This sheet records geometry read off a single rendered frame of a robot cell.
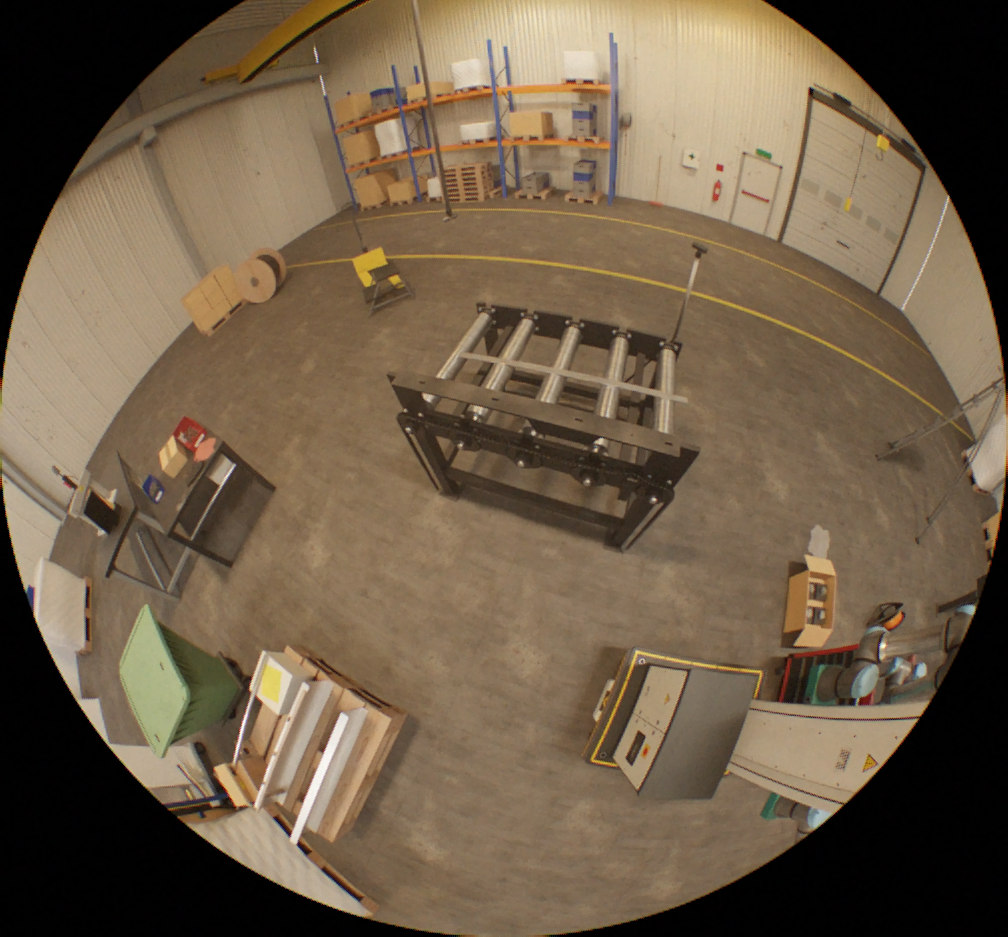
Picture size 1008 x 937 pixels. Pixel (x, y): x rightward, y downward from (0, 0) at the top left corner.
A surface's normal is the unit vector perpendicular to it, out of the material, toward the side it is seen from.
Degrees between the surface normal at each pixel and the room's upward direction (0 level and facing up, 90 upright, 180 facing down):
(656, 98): 90
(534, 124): 90
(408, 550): 0
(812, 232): 90
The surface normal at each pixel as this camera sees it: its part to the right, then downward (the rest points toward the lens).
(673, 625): -0.08, -0.58
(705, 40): -0.36, 0.77
